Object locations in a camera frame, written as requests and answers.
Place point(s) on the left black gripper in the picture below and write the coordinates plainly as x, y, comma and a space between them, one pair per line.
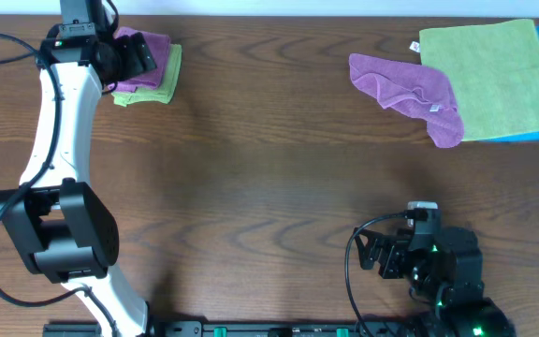
143, 53

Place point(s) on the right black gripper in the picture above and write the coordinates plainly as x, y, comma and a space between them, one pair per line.
388, 256

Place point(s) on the purple cloth with label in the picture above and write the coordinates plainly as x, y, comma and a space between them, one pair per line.
159, 51

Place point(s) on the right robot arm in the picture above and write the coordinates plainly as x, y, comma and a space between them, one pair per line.
444, 269

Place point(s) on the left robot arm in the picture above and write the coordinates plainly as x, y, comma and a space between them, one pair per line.
59, 226

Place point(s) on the folded green cloth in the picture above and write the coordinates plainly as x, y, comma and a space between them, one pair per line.
164, 92

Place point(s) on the flat green cloth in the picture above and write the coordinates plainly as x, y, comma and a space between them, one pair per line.
494, 72

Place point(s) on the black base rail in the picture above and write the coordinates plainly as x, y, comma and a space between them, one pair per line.
198, 329

